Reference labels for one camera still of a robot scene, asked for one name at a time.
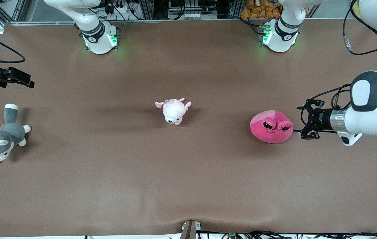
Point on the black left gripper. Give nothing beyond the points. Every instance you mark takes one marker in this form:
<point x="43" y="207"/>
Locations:
<point x="322" y="119"/>

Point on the round pink plush toy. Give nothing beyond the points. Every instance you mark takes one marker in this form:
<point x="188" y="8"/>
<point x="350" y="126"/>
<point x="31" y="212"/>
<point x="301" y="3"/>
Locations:
<point x="269" y="132"/>

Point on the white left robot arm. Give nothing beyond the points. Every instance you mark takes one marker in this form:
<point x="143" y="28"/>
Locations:
<point x="374" y="113"/>

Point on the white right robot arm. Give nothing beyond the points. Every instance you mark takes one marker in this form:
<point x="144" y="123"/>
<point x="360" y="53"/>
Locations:
<point x="100" y="44"/>

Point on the pale pink white plush toy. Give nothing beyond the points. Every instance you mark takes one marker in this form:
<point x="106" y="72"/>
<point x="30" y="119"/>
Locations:
<point x="173" y="113"/>

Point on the small white edge clip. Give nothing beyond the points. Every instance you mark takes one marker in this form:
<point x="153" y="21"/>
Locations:
<point x="0" y="30"/>

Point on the grey white husky plush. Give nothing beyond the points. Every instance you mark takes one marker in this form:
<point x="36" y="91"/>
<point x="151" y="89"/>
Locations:
<point x="6" y="136"/>

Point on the orange snack bag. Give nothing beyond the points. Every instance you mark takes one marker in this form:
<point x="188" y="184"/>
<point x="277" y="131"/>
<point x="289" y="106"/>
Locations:
<point x="258" y="10"/>

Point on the brown table cover mat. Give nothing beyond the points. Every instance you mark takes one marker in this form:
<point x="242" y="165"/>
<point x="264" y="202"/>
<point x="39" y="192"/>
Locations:
<point x="188" y="172"/>

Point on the small green connector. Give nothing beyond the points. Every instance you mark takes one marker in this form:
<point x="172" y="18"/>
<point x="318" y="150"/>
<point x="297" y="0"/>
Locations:
<point x="232" y="236"/>

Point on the white power strip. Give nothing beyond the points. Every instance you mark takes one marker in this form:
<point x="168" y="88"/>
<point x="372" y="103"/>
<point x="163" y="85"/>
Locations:
<point x="195" y="15"/>

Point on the white post bracket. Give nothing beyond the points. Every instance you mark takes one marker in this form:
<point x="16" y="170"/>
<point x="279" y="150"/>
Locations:
<point x="198" y="226"/>

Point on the silver table edge rail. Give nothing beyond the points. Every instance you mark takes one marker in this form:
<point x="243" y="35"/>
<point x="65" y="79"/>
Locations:
<point x="175" y="21"/>

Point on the brown camera post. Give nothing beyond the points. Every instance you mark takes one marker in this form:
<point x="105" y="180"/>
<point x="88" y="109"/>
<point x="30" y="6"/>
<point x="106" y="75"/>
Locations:
<point x="188" y="230"/>

